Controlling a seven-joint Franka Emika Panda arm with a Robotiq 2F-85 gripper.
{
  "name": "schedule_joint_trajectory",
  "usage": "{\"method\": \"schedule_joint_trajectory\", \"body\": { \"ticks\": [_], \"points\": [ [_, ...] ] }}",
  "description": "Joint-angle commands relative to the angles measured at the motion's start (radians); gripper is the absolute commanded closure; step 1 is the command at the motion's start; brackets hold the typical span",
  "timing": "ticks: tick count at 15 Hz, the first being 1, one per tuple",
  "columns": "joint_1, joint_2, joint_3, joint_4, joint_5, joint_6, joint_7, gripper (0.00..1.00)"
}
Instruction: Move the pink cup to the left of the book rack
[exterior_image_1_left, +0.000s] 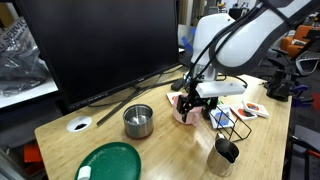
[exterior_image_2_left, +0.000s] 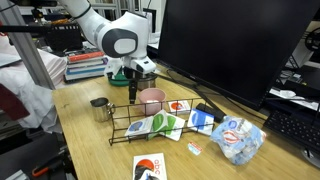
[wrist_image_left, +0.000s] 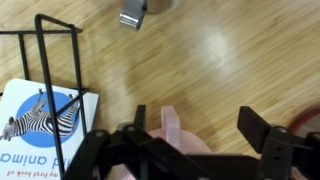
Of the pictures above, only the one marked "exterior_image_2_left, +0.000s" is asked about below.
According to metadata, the pink plastic cup with handle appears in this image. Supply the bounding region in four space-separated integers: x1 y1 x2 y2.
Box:
137 87 167 116

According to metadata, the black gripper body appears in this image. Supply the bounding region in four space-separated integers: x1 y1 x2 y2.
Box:
123 66 148 90

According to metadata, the blue and white booklet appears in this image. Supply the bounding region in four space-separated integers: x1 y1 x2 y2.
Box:
124 116 155 138

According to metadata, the slanted aluminium frame post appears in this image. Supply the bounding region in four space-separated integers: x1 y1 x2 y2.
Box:
9 4 56 90

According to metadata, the blue and white book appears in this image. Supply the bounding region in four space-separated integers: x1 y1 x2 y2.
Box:
64 64 109 82

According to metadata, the white abc picture book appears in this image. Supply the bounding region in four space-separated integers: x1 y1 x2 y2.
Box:
132 152 169 180

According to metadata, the flat black box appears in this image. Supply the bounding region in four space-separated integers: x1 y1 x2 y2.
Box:
195 102 227 123

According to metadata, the small white wrapper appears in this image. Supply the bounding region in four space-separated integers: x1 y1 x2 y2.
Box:
187 140 204 156

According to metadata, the grey purple book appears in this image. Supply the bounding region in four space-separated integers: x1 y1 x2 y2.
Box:
67 57 109 70

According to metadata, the large black monitor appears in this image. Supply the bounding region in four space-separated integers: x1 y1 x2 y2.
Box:
157 0 320 111

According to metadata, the green and white booklet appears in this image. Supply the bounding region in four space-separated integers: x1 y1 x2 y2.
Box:
148 109 186 142

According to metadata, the upright aluminium frame post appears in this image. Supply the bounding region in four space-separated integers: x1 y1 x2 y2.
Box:
126 0 139 14

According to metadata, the black ribbed crate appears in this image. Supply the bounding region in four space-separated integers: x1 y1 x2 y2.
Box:
46 23 84 53

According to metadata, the orange red book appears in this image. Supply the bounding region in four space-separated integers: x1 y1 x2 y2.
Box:
67 50 106 63

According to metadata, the black wire book rack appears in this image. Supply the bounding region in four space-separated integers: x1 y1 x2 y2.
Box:
108 97 216 146

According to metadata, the blue booklet with white oval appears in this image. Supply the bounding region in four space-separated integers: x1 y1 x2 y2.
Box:
186 108 215 136

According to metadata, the orange handled tool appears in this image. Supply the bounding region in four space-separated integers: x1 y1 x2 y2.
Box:
31 156 64 178

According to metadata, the grey monitor stand base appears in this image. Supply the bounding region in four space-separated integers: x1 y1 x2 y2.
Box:
301 148 320 169

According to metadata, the plastic bag of blue packets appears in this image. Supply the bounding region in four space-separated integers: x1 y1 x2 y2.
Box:
209 115 268 166

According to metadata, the white cloth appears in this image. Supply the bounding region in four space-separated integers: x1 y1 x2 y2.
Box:
0 36 68 134

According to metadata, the small stainless steel pitcher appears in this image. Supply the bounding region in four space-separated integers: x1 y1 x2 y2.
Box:
90 97 116 123

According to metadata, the dark red cloth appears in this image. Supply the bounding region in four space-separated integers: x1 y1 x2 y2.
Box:
0 83 31 121

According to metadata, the black keyboard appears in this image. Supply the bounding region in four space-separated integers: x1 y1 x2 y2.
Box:
263 109 320 151

